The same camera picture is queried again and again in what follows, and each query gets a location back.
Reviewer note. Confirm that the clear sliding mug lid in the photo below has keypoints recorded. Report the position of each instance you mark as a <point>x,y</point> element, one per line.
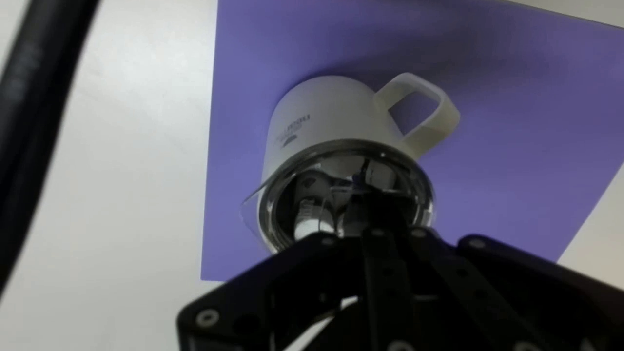
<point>312,190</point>

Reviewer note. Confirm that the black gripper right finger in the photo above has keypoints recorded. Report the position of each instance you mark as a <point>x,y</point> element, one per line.
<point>493,297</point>

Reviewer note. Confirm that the white insulated mug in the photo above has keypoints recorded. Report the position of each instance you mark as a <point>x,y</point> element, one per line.
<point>407,116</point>

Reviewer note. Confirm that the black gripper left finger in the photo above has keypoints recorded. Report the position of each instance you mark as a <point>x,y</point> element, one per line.
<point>269,305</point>

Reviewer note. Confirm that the purple rectangular mat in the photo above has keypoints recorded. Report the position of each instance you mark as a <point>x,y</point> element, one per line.
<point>540,98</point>

